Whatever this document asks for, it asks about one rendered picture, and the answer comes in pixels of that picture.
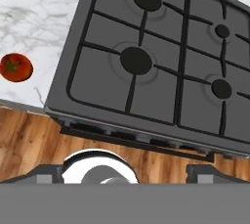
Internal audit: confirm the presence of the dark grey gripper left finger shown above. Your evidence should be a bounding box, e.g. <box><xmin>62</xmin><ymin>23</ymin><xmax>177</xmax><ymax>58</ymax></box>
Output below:
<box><xmin>0</xmin><ymin>163</ymin><xmax>64</xmax><ymax>185</ymax></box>

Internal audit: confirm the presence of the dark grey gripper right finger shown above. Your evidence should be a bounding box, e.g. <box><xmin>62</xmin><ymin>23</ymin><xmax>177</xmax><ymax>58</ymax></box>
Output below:
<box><xmin>186</xmin><ymin>163</ymin><xmax>250</xmax><ymax>185</ymax></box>

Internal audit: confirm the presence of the grey stove with black grates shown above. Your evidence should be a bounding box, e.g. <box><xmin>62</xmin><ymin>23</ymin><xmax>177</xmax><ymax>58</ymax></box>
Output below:
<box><xmin>43</xmin><ymin>0</ymin><xmax>250</xmax><ymax>164</ymax></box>

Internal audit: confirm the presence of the red tomato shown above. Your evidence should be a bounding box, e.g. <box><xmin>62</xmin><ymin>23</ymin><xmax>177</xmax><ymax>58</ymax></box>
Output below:
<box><xmin>0</xmin><ymin>52</ymin><xmax>34</xmax><ymax>83</ymax></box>

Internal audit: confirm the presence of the white and black round thing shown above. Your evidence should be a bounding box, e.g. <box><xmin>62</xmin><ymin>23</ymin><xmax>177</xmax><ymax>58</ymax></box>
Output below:
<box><xmin>61</xmin><ymin>148</ymin><xmax>141</xmax><ymax>185</ymax></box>

